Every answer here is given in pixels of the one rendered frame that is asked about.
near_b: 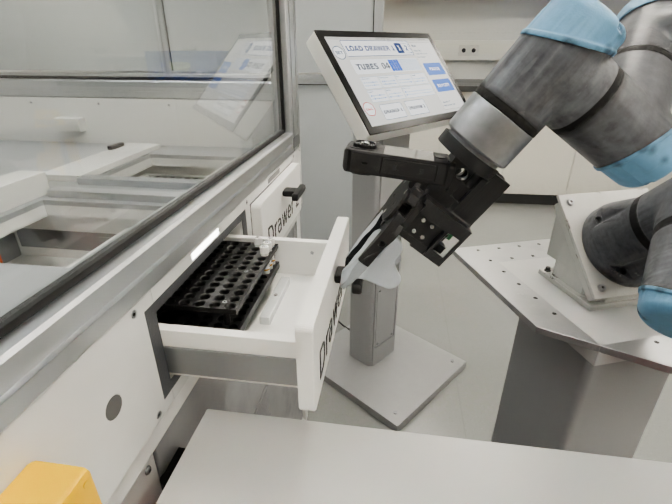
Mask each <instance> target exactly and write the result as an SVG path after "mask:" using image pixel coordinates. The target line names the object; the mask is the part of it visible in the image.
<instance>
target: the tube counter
mask: <svg viewBox="0 0 672 504"><path fill-rule="evenodd" d="M378 61H379V63H380V65H381V66H382V68H383V70H384V72H385V73H386V72H401V71H417V70H422V68H421V66H420V64H419V63H418V61H417V59H416V58H397V59H378Z"/></svg>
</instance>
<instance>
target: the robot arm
mask: <svg viewBox="0 0 672 504"><path fill-rule="evenodd" d="M520 34H521V35H520V36H519V37H518V39H517V40H516V41H515V42H514V44H513V45H512V46H511V47H510V48H509V50H508V51H507V52H506V53H505V54H504V56H503V57H502V58H501V59H500V61H499V62H498V63H497V64H496V65H495V67H494V68H493V69H492V70H491V72H490V73H489V74H488V75H487V76H486V78H485V79H484V80H483V81H482V83H481V84H480V85H479V86H478V88H477V89H476V90H475V91H476V92H477V93H478V94H477V93H476V92H475V91H474V92H473V93H472V94H471V96H470V97H469V98H468V99H467V100H466V102H465V103H464V104H463V105H462V106H461V108H460V109H459V110H458V111H457V113H456V114H455V115H454V116H453V117H452V119H451V120H450V121H449V126H450V128H451V129H448V128H446V129H445V130H444V131H443V132H442V134H441V135H440V136H439V137H438V140H439V141H440V142H441V144H442V145H443V146H444V147H445V148H446V149H447V150H448V151H449V152H451V153H450V154H449V155H448V154H444V153H437V152H430V151H423V150H416V149H409V148H402V147H395V146H388V145H381V144H377V143H376V142H372V141H368V140H355V141H350V142H349V143H348V145H347V147H346V148H345V150H344V156H343V165H342V166H343V169H344V171H347V172H351V173H353V174H358V175H367V176H369V175H374V176H380V177H387V178H394V179H400V180H403V181H402V182H401V183H400V184H399V185H398V186H397V188H396V189H395V190H394V191H393V192H392V194H391V195H390V197H389V198H388V200H387V201H386V203H385V204H384V205H383V207H382V208H381V209H380V210H379V212H378V213H377V214H376V215H375V217H374V218H373V219H372V221H371V222H370V223H369V225H368V226H367V227H366V229H365V230H364V232H363V233H362V235H361V236H360V237H359V239H358V240H357V242H356V243H355V244H354V246H353V247H352V249H351V250H350V252H349V253H348V255H347V256H346V259H345V266H346V267H345V268H344V269H343V270H342V274H341V281H340V287H341V288H343V289H345V288H346V287H348V286H349V285H350V284H352V283H353V282H354V281H355V280H356V279H358V278H359V279H363V280H366V281H369V282H371V283H374V284H377V285H379V286H382V287H384V288H387V289H393V288H395V287H397V286H398V285H399V283H400V281H401V276H400V274H399V272H398V270H397V268H396V266H395V265H397V264H398V263H399V262H400V261H401V255H400V254H401V252H402V249H403V246H402V243H401V241H400V240H399V238H400V237H402V238H404V239H405V240H406V241H408V242H409V245H410V246H411V247H412V248H414V249H415V250H417V251H418V252H419V253H421V254H422V255H423V256H425V257H426V258H427V259H429V260H430V261H431V262H433V263H434V264H436V265H437V266H438V267H439V266H440V265H441V264H442V263H443V262H444V261H445V260H446V259H447V258H448V257H449V256H450V255H451V254H452V253H453V252H454V251H455V250H456V249H457V248H458V247H459V246H460V245H461V244H462V243H463V242H464V241H465V240H466V239H467V238H468V237H469V236H470V235H471V234H472V232H471V229H470V227H471V226H472V224H473V223H474V222H475V221H476V220H477V219H478V218H479V217H480V216H481V215H482V214H483V213H484V212H485V211H486V210H487V209H488V208H489V207H490V206H491V205H492V204H493V203H494V202H495V201H496V200H497V199H498V198H499V197H500V196H501V195H502V194H503V193H504V192H505V191H506V190H507V189H508V188H509V187H510V184H509V183H508V182H506V181H505V179H504V176H503V175H501V174H500V173H499V171H497V170H496V169H497V168H498V167H499V168H501V169H503V168H506V167H507V166H508V165H509V164H510V163H511V162H512V161H513V159H514V158H515V157H516V156H517V155H518V154H519V153H520V152H521V151H522V150H523V149H524V148H525V147H526V146H527V145H528V143H529V142H530V141H531V140H532V138H534V137H535V136H536V135H537V134H538V132H540V131H541V130H542V129H543V128H544V127H545V126H547V127H548V128H549V129H551V130H552V131H553V132H554V133H555V134H557V135H558V136H559V137H560V138H561V139H562V140H564V141H565V142H566V143H567V144H568V145H570V146H571V147H572V148H573V149H574V150H576V151H577V152H578V153H579V154H580V155H581V156H583V157H584V158H585V159H586V160H587V161H589V162H590V163H591V164H592V165H593V168H594V169H595V170H596V171H601V172H602V173H604V174H605V175H606V176H608V177H609V178H610V179H612V180H613V181H614V182H616V183H617V184H618V185H620V186H623V187H628V188H635V187H642V186H645V185H648V184H649V183H651V182H656V181H658V180H660V179H661V178H663V177H665V176H666V175H668V174H669V173H671V172H672V114H671V111H670V108H671V105H672V0H632V1H630V2H629V3H628V4H627V5H625V6H624V7H623V8H622V10H621V11H620V12H619V13H618V15H617V16H616V15H615V14H614V13H613V12H612V11H611V10H610V9H609V8H608V7H606V6H605V5H604V4H602V3H601V2H600V1H598V0H551V1H550V2H549V3H548V4H547V6H546V7H544V8H543V9H542V10H541V11H540V13H539V14H538V15H537V16H536V17H535V18H534V19H533V20H532V21H531V23H530V24H529V25H528V26H527V27H526V28H525V29H523V30H522V31H521V32H520ZM529 135H530V136H531V137H532V138H531V137H530V136H529ZM462 168H464V171H463V172H461V171H462V170H461V169H462ZM460 172H461V173H460ZM453 236H454V237H455V238H457V239H458V240H459V241H458V242H457V243H456V244H455V245H454V246H453V247H452V248H451V249H450V250H449V251H448V252H447V254H446V255H445V256H444V257H442V256H441V255H440V254H441V253H442V252H443V251H444V250H445V249H446V247H445V244H444V243H443V242H442V241H443V240H444V239H445V238H446V239H448V240H450V239H451V238H452V237H453ZM582 243H583V247H584V250H585V252H586V254H587V256H588V258H589V260H590V261H591V263H592V264H593V266H594V267H595V268H596V269H597V270H598V271H599V272H600V273H601V274H602V275H603V276H605V277H606V278H607V279H609V280H611V281H612V282H614V283H617V284H619V285H622V286H626V287H638V293H639V297H638V304H637V312H638V314H639V316H640V318H641V319H642V321H643V322H644V323H645V324H647V325H648V326H649V327H650V328H652V329H653V330H655V331H657V332H658V333H660V334H662V335H664V336H666V337H669V338H671V339H672V178H670V179H668V180H667V181H665V182H663V183H661V184H660V185H658V186H656V187H654V188H653V189H651V190H649V191H647V192H646V193H644V194H642V195H641V196H639V197H636V198H631V199H625V200H620V201H615V202H610V203H607V204H605V205H603V206H601V207H599V208H598V209H596V210H594V211H593V212H591V213H590V214H589V215H588V216H587V218H586V219H585V221H584V224H583V227H582ZM434 250H435V251H434ZM437 252H438V253H439V254H438V253H437Z"/></svg>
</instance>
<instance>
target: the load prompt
mask: <svg viewBox="0 0 672 504"><path fill-rule="evenodd" d="M339 41H340V43H341V45H342V47H343V49H344V51H345V52H346V54H347V56H348V57H360V56H400V55H414V54H413V52H412V50H411V48H410V46H409V44H408V43H407V41H383V40H339Z"/></svg>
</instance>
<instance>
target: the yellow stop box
mask: <svg viewBox="0 0 672 504"><path fill-rule="evenodd" d="M0 504H102V502H101V500H100V497H99V494H98V492H97V489H96V486H95V484H94V481H93V478H92V476H91V473H90V471H89V470H88V469H86V468H84V467H78V466H71V465H64V464H57V463H50V462H43V461H32V462H31V463H29V464H28V465H27V466H26V467H25V468H24V469H23V470H22V471H21V473H20V474H19V475H18V476H17V477H16V478H15V479H14V480H13V481H12V483H11V484H10V485H9V486H8V487H7V488H6V489H5V490H4V491H3V493H2V494H1V495H0Z"/></svg>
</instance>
